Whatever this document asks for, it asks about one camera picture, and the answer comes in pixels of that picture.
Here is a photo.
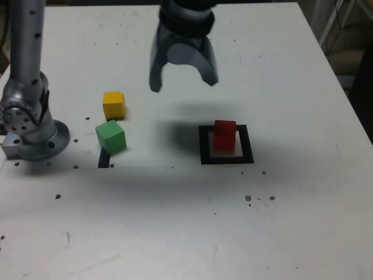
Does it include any black tape strip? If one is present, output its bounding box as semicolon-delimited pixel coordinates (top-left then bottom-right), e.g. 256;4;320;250
97;147;113;169

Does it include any white metal rack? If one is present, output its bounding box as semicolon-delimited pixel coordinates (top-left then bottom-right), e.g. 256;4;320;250
309;0;361;49

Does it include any red cube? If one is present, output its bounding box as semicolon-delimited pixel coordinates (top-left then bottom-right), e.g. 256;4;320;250
213;120;237;152

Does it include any green cube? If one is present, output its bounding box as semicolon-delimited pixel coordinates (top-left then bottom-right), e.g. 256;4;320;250
95;120;128;155

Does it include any yellow cube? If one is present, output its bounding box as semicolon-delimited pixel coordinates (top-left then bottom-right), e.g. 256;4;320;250
102;91;127;121

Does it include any black tape square outline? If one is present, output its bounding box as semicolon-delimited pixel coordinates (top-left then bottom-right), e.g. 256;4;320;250
198;124;255;166

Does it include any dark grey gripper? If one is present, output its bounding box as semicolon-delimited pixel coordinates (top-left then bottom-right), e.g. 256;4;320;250
149;25;220;94

